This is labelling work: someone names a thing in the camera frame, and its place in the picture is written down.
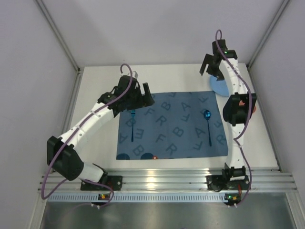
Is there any blue metal fork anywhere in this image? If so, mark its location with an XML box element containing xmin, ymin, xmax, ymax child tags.
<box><xmin>131</xmin><ymin>109</ymin><xmax>135</xmax><ymax>142</ymax></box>

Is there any blue plastic plate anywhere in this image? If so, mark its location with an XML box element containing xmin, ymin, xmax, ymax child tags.
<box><xmin>209</xmin><ymin>75</ymin><xmax>229</xmax><ymax>97</ymax></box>

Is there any blue letter-print placemat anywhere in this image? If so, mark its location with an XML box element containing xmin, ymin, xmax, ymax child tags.
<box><xmin>116</xmin><ymin>91</ymin><xmax>228</xmax><ymax>160</ymax></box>

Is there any blue metal spoon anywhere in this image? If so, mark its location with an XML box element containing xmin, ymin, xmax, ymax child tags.
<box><xmin>203</xmin><ymin>110</ymin><xmax>212</xmax><ymax>147</ymax></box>

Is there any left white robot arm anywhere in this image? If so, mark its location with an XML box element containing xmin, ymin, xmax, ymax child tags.
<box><xmin>47</xmin><ymin>75</ymin><xmax>154</xmax><ymax>183</ymax></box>

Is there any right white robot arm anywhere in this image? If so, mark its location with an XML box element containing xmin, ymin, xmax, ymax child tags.
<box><xmin>199</xmin><ymin>39</ymin><xmax>257</xmax><ymax>182</ymax></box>

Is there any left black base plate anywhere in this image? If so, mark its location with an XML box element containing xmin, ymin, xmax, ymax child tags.
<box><xmin>80</xmin><ymin>176</ymin><xmax>122</xmax><ymax>191</ymax></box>

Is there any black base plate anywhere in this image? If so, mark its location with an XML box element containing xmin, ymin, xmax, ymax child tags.
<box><xmin>80</xmin><ymin>176</ymin><xmax>122</xmax><ymax>191</ymax></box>
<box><xmin>206</xmin><ymin>175</ymin><xmax>250</xmax><ymax>192</ymax></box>

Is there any perforated cable duct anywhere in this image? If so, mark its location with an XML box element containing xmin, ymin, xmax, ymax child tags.
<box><xmin>48</xmin><ymin>192</ymin><xmax>240</xmax><ymax>203</ymax></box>

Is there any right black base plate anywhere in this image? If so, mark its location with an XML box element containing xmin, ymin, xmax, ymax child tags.
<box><xmin>206</xmin><ymin>175</ymin><xmax>250</xmax><ymax>192</ymax></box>

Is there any aluminium mounting rail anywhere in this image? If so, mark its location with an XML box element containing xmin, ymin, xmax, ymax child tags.
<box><xmin>38</xmin><ymin>168</ymin><xmax>297</xmax><ymax>193</ymax></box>

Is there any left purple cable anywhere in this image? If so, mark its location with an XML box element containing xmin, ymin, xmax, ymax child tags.
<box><xmin>40</xmin><ymin>63</ymin><xmax>135</xmax><ymax>208</ymax></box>

